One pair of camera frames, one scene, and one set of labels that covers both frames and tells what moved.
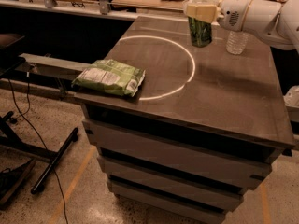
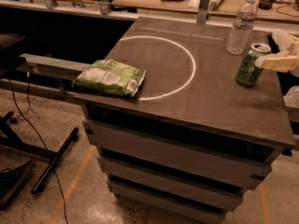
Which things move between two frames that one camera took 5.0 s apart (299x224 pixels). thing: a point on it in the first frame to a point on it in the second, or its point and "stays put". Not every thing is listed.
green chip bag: (110, 76) stays put
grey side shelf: (52, 66) stays put
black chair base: (8, 137) stays put
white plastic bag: (291, 97) stays put
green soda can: (201, 33) to (249, 73)
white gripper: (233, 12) to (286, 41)
